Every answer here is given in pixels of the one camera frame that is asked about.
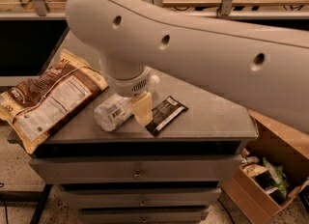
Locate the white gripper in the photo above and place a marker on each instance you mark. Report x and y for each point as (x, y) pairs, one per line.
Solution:
(130, 88)

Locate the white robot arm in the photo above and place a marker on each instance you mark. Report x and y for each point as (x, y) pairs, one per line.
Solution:
(263, 68)

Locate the black rxbar chocolate wrapper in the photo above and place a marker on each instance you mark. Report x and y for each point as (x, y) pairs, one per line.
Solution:
(164, 114)

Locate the grey metal drawer cabinet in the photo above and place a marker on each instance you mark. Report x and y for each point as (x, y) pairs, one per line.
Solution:
(129, 176)

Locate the brown and cream snack bag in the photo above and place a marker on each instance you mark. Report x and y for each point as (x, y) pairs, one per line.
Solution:
(37, 108)

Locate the cardboard box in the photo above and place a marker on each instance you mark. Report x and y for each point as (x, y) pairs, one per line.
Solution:
(282, 146)

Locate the brown snack bag in box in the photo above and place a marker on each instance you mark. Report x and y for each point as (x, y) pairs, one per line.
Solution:
(253, 171)

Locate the green snack bag in box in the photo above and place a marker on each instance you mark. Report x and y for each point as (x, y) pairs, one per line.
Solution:
(276, 186)

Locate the grey metal rail with posts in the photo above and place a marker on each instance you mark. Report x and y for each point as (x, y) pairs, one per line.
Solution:
(54, 9)

